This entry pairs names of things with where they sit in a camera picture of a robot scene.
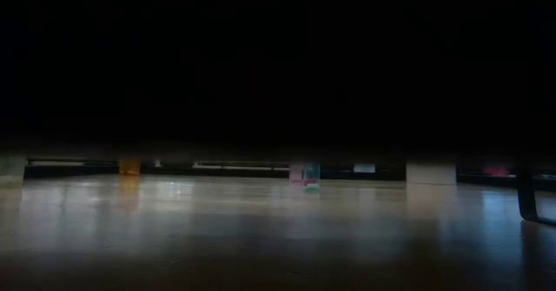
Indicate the orange medicine bottle white cap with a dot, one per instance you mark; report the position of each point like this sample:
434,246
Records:
129,167

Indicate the pale green medicine bottle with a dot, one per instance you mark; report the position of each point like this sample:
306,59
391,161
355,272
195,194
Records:
11,171

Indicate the black metal shelf leg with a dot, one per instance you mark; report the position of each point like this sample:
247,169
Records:
526,200

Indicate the pale background panel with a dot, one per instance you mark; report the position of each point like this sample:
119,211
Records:
364,168

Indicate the small white background object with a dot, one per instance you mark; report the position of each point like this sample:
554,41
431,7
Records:
157,163

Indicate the white plant pot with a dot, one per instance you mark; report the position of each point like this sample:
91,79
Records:
430,173

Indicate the red background object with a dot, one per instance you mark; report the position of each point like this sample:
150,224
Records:
495,171

